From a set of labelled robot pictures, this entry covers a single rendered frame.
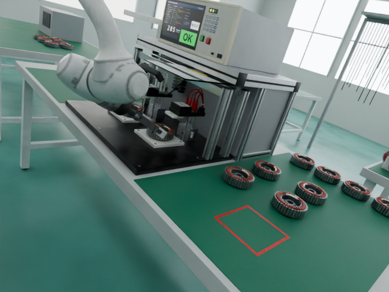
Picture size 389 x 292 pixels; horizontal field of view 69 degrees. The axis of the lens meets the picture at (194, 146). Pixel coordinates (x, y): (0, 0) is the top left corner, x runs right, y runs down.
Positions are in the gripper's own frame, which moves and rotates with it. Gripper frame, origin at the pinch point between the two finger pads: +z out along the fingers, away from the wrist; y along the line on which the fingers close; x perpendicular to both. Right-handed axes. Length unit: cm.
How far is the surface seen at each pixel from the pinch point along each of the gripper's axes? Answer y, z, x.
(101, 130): -10.5, -11.4, -12.7
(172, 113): -0.2, 3.9, 8.9
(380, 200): 69, 57, 29
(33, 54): -157, 2, -10
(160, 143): 6.7, 2.0, -3.6
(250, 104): 20.0, 16.4, 29.7
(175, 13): -24, -7, 45
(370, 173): 52, 103, 49
